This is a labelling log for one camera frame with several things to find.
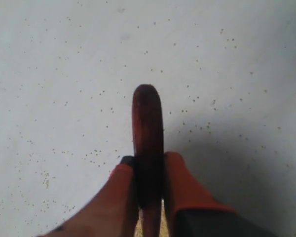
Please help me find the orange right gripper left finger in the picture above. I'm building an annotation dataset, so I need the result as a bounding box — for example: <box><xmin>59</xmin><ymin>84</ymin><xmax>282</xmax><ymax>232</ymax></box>
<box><xmin>45</xmin><ymin>156</ymin><xmax>139</xmax><ymax>237</ymax></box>

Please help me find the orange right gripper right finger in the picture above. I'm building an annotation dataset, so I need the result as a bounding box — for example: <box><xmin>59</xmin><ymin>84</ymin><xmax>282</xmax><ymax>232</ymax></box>
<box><xmin>163</xmin><ymin>152</ymin><xmax>274</xmax><ymax>237</ymax></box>

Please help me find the dark red wooden spoon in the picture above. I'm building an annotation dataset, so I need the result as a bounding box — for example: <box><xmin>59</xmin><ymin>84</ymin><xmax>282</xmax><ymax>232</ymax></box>
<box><xmin>132</xmin><ymin>84</ymin><xmax>164</xmax><ymax>237</ymax></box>

